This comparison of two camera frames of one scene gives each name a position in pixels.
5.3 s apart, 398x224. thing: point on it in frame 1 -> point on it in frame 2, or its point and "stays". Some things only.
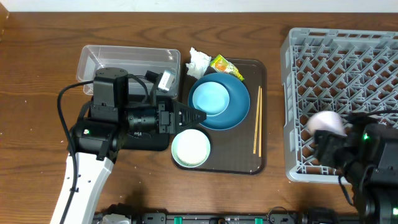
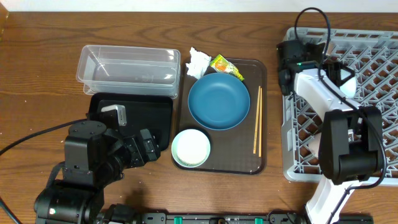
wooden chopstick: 256,122 stays
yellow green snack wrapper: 219,63 stays
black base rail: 278,216 stays
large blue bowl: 224,98 stays
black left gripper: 165,112 -> 132,146
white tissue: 198,63 stays
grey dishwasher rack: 338,70 stays
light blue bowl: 211,98 -> 349,88
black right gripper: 329,145 -> 331,72
